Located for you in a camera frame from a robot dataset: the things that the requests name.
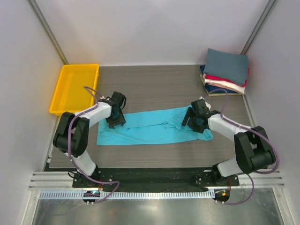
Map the slotted cable duct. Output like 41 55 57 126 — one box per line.
39 189 215 200

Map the turquoise t shirt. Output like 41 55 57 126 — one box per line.
97 106 213 146

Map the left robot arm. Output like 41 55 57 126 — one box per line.
53 91 127 188

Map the aluminium rail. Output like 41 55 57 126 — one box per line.
28 171 75 191

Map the pink folded shirt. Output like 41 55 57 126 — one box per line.
203 81 230 90

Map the grey-blue folded shirt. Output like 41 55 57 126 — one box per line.
204 48 249 76

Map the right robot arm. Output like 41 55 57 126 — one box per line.
182 99 277 186

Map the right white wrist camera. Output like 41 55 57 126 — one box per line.
199 97 211 110

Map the navy folded shirt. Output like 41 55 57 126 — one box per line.
199 65 239 95

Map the right aluminium corner post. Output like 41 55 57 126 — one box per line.
240 0 278 55

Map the aluminium corner post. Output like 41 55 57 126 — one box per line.
27 0 69 65
240 0 278 55

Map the yellow plastic tray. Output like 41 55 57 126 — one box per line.
49 64 99 116

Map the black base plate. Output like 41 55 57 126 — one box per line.
71 167 240 191

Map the left aluminium corner post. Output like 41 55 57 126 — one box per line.
27 0 69 65

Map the white folded shirt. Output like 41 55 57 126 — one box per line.
203 79 245 94

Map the red folded shirt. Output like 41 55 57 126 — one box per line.
203 68 249 87

